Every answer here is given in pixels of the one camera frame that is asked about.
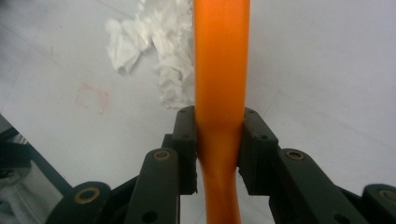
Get orange-handled grey brush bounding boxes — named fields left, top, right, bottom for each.
left=192, top=0, right=251, bottom=224

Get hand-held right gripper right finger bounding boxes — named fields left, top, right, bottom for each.
left=237, top=106, right=372, bottom=224

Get white paper wads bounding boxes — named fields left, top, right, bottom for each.
left=105, top=0, right=196, bottom=110

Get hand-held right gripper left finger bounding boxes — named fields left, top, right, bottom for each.
left=123, top=105, right=199, bottom=224

